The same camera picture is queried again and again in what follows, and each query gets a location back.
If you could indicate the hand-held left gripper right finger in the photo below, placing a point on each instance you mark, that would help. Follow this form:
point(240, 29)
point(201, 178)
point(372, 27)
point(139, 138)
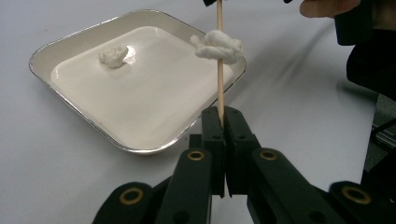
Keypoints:
point(267, 180)

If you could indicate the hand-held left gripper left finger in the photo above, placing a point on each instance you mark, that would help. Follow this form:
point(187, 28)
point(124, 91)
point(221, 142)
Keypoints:
point(193, 174)

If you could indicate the white popcorn piece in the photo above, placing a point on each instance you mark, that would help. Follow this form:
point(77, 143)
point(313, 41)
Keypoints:
point(219, 46)
point(113, 56)

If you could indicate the thin wooden skewer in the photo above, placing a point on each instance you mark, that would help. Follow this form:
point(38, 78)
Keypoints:
point(220, 87)

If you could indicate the square white metal-rimmed tray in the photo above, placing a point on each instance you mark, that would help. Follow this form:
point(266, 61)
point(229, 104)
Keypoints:
point(140, 93)

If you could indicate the aluminium floor rail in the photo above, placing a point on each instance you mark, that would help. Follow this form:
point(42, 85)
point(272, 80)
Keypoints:
point(384, 137)

